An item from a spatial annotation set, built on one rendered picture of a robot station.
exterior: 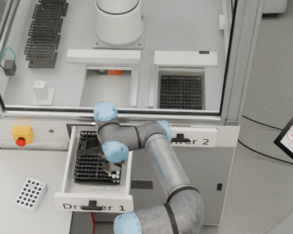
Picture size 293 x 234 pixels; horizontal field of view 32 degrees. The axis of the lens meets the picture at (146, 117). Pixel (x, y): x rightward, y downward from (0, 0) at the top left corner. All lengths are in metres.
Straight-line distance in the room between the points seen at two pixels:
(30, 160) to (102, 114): 0.69
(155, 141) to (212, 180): 0.89
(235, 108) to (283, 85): 1.57
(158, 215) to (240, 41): 0.69
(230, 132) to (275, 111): 1.30
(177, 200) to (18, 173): 1.03
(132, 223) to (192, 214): 0.15
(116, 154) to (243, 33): 0.56
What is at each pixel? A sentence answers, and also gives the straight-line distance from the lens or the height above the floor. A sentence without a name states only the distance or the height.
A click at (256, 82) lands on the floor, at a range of 3.51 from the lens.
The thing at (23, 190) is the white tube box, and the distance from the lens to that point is 2.15.
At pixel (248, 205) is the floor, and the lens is 2.97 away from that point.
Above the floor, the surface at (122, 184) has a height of 0.84.
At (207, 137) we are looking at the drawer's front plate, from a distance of 2.09.
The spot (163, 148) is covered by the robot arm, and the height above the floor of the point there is 1.33.
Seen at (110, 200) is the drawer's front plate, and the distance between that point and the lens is 1.91.
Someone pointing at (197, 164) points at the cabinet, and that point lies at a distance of 2.29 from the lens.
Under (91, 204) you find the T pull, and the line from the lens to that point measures 1.92.
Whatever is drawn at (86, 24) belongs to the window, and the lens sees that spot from 1.72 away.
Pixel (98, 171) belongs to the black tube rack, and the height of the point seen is 0.90.
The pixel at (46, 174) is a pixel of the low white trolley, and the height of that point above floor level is 0.76.
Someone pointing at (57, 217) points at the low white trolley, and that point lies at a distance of 2.08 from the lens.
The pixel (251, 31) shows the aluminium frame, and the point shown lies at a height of 1.45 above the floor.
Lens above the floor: 2.59
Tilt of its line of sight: 52 degrees down
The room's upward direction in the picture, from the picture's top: 2 degrees counter-clockwise
